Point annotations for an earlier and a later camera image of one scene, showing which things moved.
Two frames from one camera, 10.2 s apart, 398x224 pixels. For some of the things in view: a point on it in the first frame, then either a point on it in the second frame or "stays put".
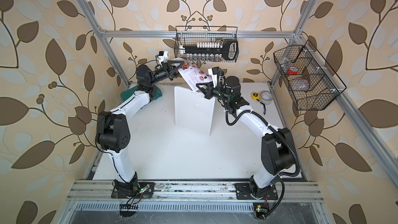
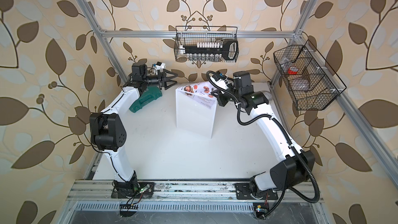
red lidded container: [293, 70] stays put
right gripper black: [209, 92] → [221, 96]
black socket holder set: [227, 49] stays put
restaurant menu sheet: [194, 74] → [200, 92]
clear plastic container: [300, 84] stays put
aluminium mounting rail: [87, 191] stays put
